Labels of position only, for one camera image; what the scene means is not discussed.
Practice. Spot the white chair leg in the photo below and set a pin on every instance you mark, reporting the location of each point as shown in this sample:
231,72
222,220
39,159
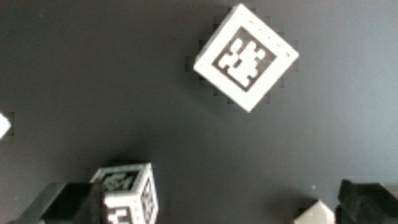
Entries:
130,193

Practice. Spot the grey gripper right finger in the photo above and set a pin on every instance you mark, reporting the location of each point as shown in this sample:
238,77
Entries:
368,203

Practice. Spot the white chair back frame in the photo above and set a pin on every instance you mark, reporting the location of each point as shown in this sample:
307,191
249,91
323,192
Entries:
4,125

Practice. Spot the white marker sheet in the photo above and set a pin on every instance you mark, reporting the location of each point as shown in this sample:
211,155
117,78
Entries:
243,58

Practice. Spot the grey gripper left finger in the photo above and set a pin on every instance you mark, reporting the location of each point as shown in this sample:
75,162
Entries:
68,204

